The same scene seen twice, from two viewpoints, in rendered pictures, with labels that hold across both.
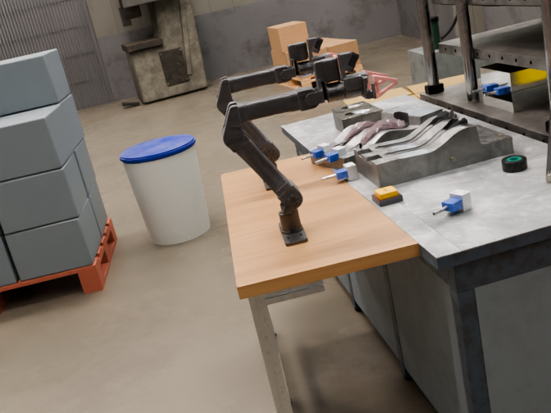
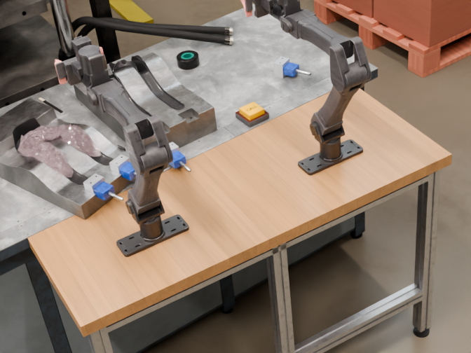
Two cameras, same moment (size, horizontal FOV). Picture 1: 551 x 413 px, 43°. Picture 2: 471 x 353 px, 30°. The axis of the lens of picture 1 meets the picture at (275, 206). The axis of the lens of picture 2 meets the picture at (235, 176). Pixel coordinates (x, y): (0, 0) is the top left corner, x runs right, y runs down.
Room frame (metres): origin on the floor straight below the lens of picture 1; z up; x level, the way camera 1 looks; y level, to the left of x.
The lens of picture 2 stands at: (3.15, 1.79, 2.41)
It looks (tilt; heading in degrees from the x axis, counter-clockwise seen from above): 38 degrees down; 247
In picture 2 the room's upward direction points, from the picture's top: 7 degrees counter-clockwise
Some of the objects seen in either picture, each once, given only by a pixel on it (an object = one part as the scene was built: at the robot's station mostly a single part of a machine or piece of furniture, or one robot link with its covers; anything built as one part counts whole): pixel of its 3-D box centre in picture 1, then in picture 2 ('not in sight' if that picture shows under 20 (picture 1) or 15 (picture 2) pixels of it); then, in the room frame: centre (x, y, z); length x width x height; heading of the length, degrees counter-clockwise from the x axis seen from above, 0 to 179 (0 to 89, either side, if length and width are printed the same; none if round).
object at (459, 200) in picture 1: (449, 206); (294, 70); (1.91, -0.50, 0.83); 0.13 x 0.05 x 0.05; 120
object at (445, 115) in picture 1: (423, 132); (138, 87); (2.44, -0.58, 0.92); 0.35 x 0.16 x 0.09; 97
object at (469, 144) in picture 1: (430, 145); (140, 97); (2.43, -0.60, 0.87); 0.50 x 0.26 x 0.14; 97
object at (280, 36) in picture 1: (312, 51); not in sight; (9.72, -0.97, 0.41); 1.40 x 1.07 x 0.81; 3
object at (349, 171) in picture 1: (338, 174); (178, 161); (2.46, -0.25, 0.83); 0.13 x 0.05 x 0.05; 98
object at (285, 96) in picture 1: (270, 116); (324, 48); (2.05, -0.04, 1.17); 0.30 x 0.09 x 0.12; 92
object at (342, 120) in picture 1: (358, 119); not in sight; (3.23, -0.47, 0.84); 0.20 x 0.15 x 0.07; 97
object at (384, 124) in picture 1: (375, 126); (54, 143); (2.77, -0.47, 0.90); 0.26 x 0.18 x 0.08; 114
